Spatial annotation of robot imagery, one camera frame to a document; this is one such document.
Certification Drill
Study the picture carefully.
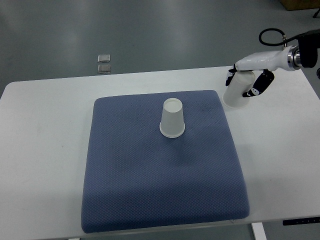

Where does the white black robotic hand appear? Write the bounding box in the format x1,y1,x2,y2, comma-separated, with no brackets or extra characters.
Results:
225,46,302,98

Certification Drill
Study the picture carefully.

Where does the white paper cup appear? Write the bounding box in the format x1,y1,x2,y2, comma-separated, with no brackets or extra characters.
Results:
159,98,185,138
222,71,256,109

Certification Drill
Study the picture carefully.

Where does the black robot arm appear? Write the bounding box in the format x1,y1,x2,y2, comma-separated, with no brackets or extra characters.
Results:
296,29,320,69

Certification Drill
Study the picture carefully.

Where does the black tripod leg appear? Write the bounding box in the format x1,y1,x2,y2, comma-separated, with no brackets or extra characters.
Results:
312,8,320,18

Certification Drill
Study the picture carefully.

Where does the cardboard box corner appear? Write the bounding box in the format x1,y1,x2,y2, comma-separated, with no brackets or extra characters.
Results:
280,0,320,11

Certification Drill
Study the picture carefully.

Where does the black table control panel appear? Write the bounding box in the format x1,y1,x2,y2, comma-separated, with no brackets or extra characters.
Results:
282,216,320,226

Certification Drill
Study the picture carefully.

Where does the white table leg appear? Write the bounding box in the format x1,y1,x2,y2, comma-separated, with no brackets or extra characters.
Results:
251,222,267,240

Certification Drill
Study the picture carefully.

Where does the upper metal floor plate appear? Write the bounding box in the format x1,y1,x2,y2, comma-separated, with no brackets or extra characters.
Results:
97,54,111,63

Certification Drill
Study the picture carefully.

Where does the metal floor plate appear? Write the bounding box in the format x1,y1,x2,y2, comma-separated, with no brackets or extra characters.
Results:
97,64,111,74
97,54,111,63

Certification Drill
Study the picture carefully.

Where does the lower metal floor plate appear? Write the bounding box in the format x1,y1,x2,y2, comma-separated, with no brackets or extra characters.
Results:
97,64,111,74

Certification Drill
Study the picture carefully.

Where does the blue textured cushion mat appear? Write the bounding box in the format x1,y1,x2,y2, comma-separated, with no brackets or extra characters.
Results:
81,90,250,234

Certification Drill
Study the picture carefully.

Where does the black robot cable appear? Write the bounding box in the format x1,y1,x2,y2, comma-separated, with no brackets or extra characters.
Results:
258,27,307,48

